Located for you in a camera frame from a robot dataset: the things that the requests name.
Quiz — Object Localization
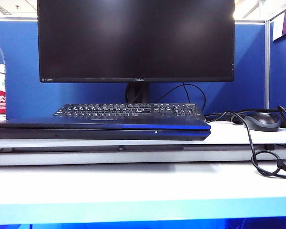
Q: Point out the black desktop keyboard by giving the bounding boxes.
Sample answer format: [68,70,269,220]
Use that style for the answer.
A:
[52,102,206,122]

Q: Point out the wide blue partition panel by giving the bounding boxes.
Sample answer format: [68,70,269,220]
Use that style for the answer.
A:
[0,21,266,120]

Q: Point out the black computer monitor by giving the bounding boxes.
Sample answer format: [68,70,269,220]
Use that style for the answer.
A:
[37,0,236,105]

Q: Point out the thin black monitor cable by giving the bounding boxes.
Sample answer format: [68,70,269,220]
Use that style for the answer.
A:
[154,82,207,115]

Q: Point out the black mouse cable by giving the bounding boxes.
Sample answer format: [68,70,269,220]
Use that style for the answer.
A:
[204,111,286,179]

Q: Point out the white desk riser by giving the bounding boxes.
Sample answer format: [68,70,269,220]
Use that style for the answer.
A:
[0,121,286,167]

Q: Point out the aluminium partition post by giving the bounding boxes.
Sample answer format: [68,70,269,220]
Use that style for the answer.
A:
[264,20,271,110]

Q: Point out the black laptop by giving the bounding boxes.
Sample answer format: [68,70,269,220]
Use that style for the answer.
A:
[0,118,212,141]

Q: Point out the narrow blue partition panel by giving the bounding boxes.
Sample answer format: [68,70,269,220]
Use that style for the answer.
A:
[269,31,286,113]

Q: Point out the black computer mouse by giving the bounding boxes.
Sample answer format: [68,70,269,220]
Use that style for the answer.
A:
[243,112,282,132]

